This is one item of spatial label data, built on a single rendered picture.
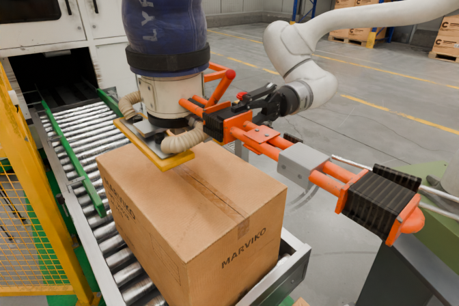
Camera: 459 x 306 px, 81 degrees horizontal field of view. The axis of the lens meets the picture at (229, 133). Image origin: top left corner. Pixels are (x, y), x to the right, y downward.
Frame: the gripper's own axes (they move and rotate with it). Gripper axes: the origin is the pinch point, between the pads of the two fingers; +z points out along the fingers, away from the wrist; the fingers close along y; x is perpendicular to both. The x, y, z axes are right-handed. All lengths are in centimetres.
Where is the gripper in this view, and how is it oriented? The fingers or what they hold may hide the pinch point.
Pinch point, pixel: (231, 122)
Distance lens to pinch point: 62.4
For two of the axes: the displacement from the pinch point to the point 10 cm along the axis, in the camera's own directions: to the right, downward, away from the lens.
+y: 0.0, 8.7, 5.0
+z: -7.6, 3.2, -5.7
